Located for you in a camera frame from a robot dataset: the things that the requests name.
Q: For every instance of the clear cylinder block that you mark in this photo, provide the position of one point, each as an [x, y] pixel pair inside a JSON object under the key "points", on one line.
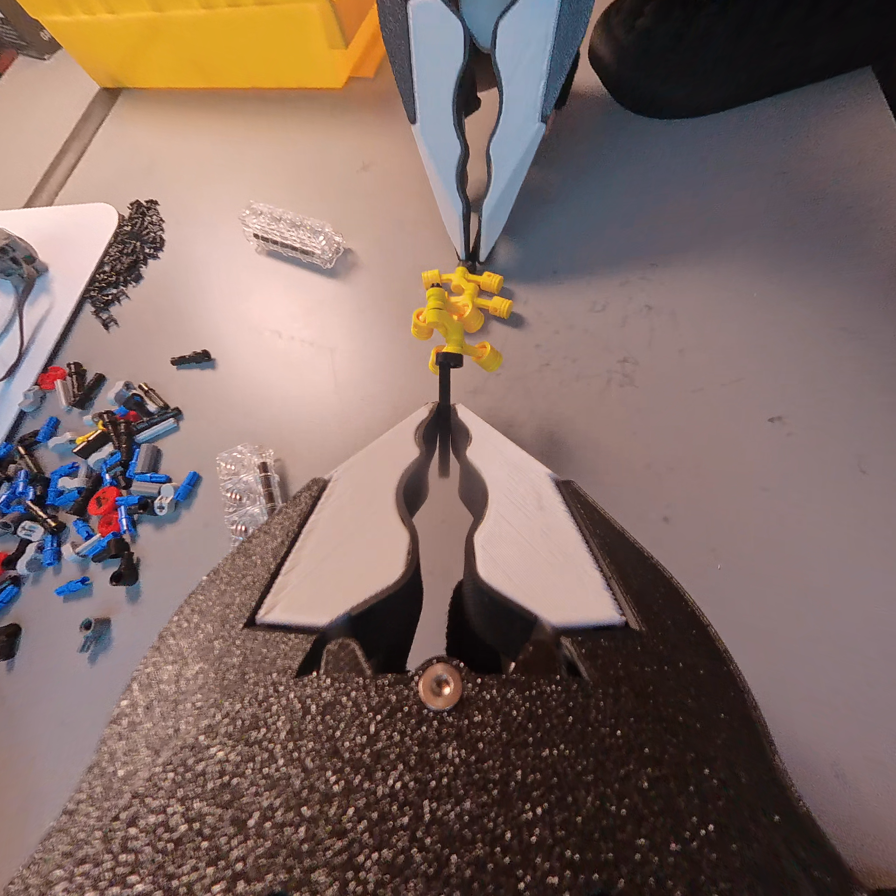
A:
{"points": [[294, 234], [248, 490]]}

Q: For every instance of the pile of black pins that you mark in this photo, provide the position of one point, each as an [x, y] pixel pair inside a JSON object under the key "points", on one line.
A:
{"points": [[126, 259]]}

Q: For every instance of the pile of mixed small bricks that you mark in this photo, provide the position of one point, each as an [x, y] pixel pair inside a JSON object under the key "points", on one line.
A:
{"points": [[91, 490]]}

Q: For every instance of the dark grey small connector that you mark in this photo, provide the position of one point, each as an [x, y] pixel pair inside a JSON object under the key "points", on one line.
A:
{"points": [[96, 626]]}

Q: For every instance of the white book stand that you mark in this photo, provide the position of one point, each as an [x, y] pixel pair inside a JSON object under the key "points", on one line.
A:
{"points": [[63, 245]]}

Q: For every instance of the grey toy motor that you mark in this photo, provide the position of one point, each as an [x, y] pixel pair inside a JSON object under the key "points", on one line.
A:
{"points": [[17, 255]]}

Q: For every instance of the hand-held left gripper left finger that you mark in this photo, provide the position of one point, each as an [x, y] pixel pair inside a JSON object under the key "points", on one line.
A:
{"points": [[336, 553]]}

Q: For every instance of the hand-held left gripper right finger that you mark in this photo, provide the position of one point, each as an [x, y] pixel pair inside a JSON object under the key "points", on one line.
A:
{"points": [[539, 553]]}

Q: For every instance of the black connector pin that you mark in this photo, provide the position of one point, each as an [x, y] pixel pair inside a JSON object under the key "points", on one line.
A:
{"points": [[192, 358]]}

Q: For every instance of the yellow plastic bin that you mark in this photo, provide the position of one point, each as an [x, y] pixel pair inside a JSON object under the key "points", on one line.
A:
{"points": [[210, 49]]}

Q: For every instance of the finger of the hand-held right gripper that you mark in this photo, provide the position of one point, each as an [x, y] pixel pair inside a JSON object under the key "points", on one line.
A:
{"points": [[521, 91], [434, 91]]}

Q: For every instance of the grey desk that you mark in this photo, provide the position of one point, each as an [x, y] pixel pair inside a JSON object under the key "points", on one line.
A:
{"points": [[700, 350]]}

